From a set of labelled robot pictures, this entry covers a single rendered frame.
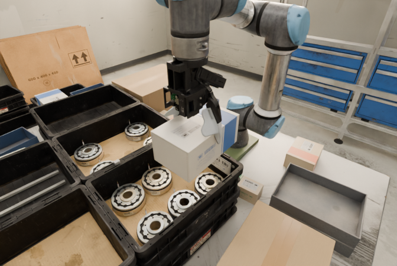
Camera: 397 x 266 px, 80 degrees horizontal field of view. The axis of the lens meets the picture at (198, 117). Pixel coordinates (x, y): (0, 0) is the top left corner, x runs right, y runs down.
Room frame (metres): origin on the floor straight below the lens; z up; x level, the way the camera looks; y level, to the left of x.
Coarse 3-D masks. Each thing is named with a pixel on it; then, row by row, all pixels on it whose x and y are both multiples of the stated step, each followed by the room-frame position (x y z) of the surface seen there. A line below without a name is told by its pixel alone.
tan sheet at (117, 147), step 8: (120, 136) 0.84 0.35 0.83; (104, 144) 0.78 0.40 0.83; (112, 144) 0.78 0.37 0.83; (120, 144) 0.78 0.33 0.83; (128, 144) 0.78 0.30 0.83; (136, 144) 0.78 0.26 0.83; (104, 152) 0.73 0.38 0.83; (112, 152) 0.73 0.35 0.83; (120, 152) 0.73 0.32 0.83; (128, 152) 0.73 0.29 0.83; (104, 160) 0.69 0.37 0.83; (112, 160) 0.69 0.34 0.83; (80, 168) 0.64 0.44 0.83; (88, 168) 0.64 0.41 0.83
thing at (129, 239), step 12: (132, 156) 0.60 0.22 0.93; (228, 156) 0.60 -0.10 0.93; (108, 168) 0.54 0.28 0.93; (240, 168) 0.54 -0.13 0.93; (228, 180) 0.49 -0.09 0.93; (96, 192) 0.45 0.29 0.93; (216, 192) 0.45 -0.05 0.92; (204, 204) 0.42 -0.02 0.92; (180, 216) 0.37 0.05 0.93; (192, 216) 0.39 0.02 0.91; (120, 228) 0.34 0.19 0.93; (168, 228) 0.34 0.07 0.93; (132, 240) 0.31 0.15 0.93; (156, 240) 0.31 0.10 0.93; (144, 252) 0.28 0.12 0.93
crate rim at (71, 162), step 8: (136, 104) 0.95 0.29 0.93; (144, 104) 0.95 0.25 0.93; (120, 112) 0.88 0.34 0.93; (96, 120) 0.82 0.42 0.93; (168, 120) 0.82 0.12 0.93; (80, 128) 0.76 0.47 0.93; (56, 136) 0.71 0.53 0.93; (56, 144) 0.66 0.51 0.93; (64, 152) 0.62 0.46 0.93; (136, 152) 0.62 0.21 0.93; (72, 160) 0.58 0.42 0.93; (120, 160) 0.58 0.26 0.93; (104, 168) 0.54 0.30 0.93; (80, 176) 0.51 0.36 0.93; (88, 176) 0.51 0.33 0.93
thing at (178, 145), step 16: (224, 112) 0.53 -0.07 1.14; (160, 128) 0.46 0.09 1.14; (176, 128) 0.46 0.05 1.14; (192, 128) 0.46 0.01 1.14; (224, 128) 0.47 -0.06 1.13; (160, 144) 0.43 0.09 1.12; (176, 144) 0.40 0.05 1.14; (192, 144) 0.40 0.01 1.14; (208, 144) 0.42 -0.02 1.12; (224, 144) 0.48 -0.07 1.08; (160, 160) 0.43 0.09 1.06; (176, 160) 0.40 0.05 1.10; (192, 160) 0.38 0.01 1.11; (208, 160) 0.43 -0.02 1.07; (192, 176) 0.38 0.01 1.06
